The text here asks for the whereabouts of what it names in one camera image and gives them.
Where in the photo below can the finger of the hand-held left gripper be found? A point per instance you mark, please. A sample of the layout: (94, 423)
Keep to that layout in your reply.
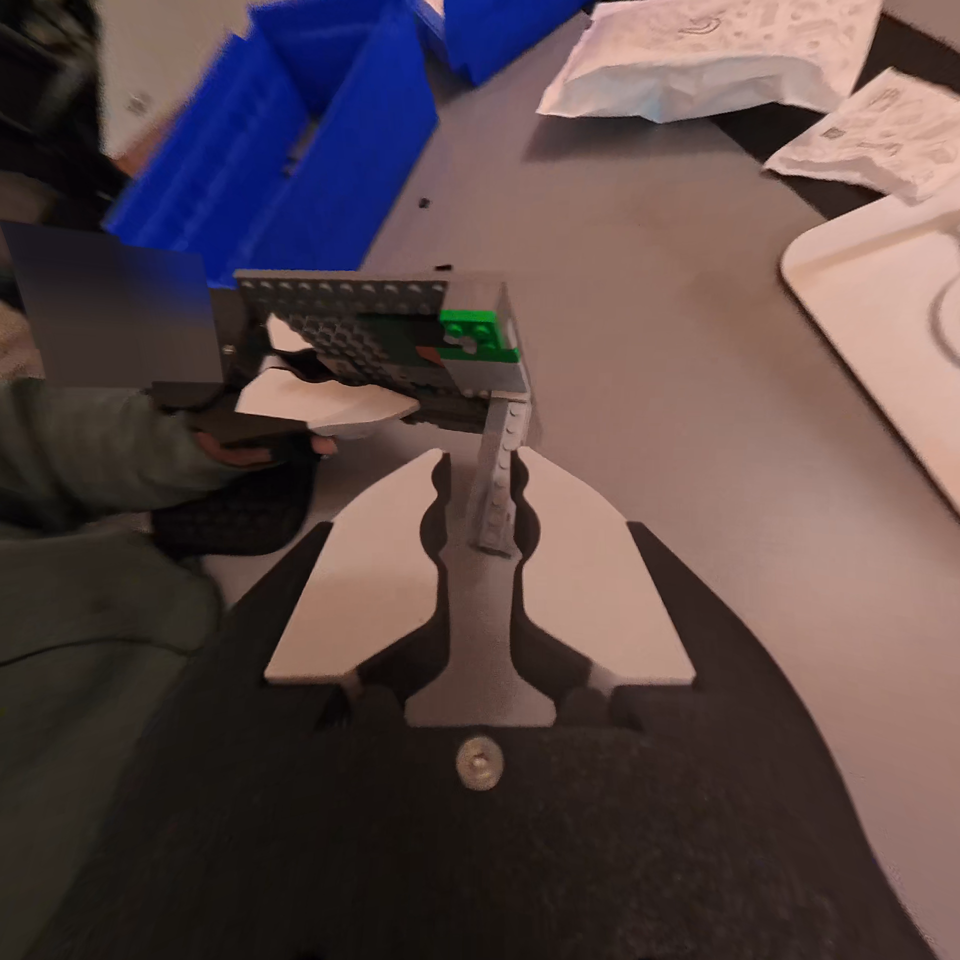
(289, 337)
(322, 405)

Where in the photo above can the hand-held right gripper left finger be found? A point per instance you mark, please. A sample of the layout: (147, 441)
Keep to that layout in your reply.
(360, 585)

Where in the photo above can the person's left hand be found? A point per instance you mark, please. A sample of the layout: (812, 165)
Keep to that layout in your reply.
(262, 452)

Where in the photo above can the grey toy brick build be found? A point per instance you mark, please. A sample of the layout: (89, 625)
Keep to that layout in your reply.
(360, 330)

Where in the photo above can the person's left forearm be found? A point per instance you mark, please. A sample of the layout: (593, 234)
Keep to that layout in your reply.
(90, 442)

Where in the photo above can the grey long toy brick plate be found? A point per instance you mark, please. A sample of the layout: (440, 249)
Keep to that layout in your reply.
(499, 480)

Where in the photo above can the black desk mat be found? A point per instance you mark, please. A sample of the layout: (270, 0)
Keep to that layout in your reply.
(810, 180)

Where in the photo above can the white paper bag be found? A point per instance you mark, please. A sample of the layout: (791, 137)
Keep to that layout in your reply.
(877, 135)

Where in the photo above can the person's grey-green clothing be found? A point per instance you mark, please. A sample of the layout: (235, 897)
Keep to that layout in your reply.
(82, 600)

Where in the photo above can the blue plastic bin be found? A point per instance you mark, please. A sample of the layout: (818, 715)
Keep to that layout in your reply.
(510, 30)
(262, 172)

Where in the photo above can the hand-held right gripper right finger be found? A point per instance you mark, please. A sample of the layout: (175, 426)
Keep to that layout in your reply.
(600, 592)

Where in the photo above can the white plastic bag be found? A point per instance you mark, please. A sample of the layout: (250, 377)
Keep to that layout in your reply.
(697, 60)

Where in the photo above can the grey desk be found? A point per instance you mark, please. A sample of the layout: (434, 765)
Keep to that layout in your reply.
(675, 360)

